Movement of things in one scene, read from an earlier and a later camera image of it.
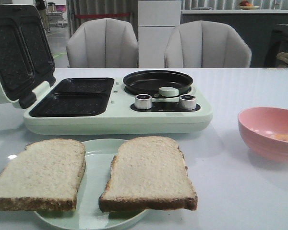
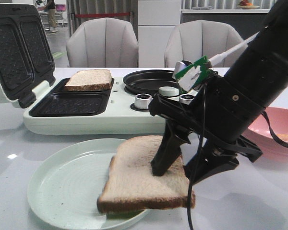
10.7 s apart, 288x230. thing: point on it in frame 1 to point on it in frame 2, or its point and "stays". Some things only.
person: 41,6 to 52,16
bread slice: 45,176 to 90,80
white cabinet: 156,18 stays
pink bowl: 272,132 stays
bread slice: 148,173 stays
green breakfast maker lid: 21,56 stays
